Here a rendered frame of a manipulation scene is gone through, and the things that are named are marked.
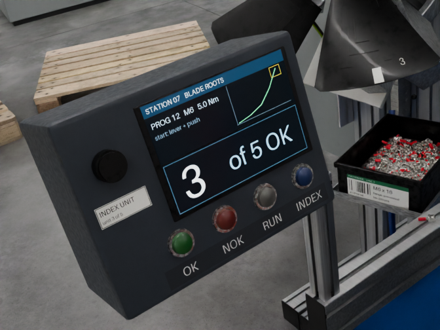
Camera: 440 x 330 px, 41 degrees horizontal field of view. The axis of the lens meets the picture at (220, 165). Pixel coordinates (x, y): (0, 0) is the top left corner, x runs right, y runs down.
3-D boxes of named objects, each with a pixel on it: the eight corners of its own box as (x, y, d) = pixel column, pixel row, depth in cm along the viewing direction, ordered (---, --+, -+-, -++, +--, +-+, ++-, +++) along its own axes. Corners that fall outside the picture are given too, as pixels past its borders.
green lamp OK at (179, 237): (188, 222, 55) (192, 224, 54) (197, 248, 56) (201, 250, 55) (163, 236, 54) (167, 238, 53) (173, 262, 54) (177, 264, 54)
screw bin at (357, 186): (387, 142, 125) (386, 112, 121) (468, 158, 115) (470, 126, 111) (335, 194, 111) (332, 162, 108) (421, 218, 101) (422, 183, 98)
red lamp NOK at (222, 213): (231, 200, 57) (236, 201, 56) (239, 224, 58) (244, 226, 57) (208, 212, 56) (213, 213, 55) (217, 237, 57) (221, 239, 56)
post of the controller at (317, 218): (325, 281, 84) (314, 163, 75) (340, 292, 82) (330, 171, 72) (310, 292, 83) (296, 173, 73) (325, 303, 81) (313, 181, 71)
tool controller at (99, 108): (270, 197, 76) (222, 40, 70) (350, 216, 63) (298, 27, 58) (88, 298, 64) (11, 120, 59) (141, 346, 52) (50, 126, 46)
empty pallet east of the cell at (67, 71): (199, 37, 478) (196, 19, 471) (220, 79, 391) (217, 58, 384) (51, 69, 470) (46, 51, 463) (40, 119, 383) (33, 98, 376)
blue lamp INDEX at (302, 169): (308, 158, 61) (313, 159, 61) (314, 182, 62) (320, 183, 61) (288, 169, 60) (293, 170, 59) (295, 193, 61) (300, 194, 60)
